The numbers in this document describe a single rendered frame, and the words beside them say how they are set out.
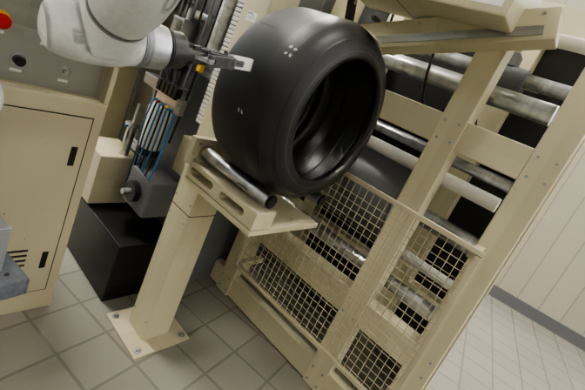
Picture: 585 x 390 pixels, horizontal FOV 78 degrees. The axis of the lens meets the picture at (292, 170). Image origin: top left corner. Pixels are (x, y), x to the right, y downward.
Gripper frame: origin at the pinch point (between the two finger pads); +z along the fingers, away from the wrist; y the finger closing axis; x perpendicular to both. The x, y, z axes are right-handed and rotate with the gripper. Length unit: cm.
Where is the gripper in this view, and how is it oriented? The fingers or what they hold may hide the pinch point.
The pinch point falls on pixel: (239, 63)
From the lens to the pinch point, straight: 93.5
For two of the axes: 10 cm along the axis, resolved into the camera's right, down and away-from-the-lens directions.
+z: 6.5, -0.7, 7.6
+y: -7.0, -4.6, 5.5
